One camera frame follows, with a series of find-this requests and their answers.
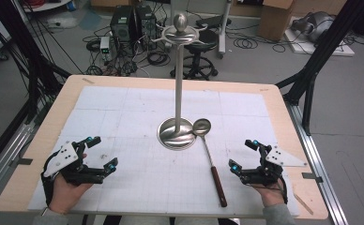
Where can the black metal frame leg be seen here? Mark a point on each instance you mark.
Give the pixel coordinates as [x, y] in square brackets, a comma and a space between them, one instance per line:
[324, 50]

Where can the black computer tower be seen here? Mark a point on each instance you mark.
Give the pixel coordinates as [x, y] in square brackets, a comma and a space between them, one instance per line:
[123, 25]
[147, 23]

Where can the person's right grey sleeve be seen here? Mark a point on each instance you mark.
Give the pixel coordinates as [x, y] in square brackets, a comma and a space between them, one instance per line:
[278, 215]

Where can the white grid mat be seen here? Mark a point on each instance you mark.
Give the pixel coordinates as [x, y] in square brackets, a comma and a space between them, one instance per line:
[145, 187]

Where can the white stand post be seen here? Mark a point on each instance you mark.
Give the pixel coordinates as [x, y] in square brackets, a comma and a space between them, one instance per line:
[224, 28]

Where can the white floor board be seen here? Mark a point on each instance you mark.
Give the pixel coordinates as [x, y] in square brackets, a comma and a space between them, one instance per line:
[324, 49]

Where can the black table bracket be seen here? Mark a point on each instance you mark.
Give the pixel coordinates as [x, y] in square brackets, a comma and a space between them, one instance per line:
[22, 161]
[311, 176]

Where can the steel utensil hanging stand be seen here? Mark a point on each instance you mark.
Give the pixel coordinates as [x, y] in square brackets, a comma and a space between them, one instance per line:
[179, 93]

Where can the person's left grey sleeve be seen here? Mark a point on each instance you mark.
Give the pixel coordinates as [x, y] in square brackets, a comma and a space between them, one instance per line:
[50, 219]

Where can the person's grey sleeve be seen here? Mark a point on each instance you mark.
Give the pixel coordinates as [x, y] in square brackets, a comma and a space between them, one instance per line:
[278, 215]
[50, 219]

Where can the person's left hand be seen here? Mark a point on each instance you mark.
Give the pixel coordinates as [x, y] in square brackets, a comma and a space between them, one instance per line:
[66, 195]

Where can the aluminium rail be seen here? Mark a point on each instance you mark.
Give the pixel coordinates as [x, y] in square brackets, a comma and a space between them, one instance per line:
[322, 175]
[5, 159]

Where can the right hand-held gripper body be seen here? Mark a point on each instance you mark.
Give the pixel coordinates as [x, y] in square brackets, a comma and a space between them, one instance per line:
[277, 157]

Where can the light wooden table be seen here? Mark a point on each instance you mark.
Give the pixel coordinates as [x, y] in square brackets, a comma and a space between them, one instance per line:
[61, 93]

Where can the brown cardboard box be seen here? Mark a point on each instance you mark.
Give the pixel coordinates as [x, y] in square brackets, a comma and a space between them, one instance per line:
[275, 20]

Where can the black round stool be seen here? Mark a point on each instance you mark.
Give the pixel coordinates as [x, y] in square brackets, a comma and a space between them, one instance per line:
[199, 59]

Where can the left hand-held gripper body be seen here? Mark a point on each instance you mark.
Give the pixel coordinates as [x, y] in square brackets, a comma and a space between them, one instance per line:
[65, 156]

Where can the grey bag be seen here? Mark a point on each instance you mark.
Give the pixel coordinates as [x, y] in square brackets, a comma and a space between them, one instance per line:
[316, 26]

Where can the person's right hand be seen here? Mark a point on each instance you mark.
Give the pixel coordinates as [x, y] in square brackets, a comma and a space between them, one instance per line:
[272, 195]

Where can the black flat device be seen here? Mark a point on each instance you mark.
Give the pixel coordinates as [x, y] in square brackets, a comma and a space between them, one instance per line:
[213, 21]

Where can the small white power supply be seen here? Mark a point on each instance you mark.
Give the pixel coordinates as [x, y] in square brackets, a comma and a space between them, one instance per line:
[105, 48]

